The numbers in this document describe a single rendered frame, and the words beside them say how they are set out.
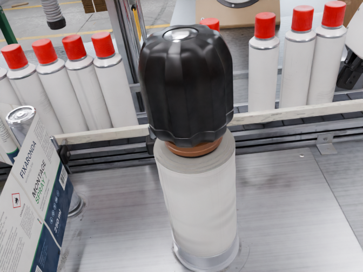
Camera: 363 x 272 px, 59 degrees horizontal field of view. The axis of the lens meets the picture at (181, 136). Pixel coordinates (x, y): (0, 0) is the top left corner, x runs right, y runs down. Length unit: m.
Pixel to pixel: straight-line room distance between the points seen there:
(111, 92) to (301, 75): 0.34
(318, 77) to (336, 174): 0.18
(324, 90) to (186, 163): 0.41
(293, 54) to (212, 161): 0.35
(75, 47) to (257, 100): 0.34
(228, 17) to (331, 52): 0.67
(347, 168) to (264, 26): 0.30
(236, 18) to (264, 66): 0.67
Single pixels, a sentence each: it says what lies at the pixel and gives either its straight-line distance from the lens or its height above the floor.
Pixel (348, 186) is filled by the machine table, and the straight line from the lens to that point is 0.63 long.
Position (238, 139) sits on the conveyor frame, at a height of 0.87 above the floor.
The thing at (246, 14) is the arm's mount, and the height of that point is 0.87.
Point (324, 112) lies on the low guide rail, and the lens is 0.66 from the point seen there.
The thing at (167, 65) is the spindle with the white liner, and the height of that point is 1.17.
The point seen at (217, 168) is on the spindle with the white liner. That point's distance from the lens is 0.31.
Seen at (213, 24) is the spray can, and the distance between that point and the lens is 0.56.
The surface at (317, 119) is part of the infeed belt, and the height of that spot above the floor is 0.88.
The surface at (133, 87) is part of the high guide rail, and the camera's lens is 0.66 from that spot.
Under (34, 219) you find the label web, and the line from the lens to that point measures 0.41.
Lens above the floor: 1.28
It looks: 39 degrees down
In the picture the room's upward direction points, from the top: 9 degrees counter-clockwise
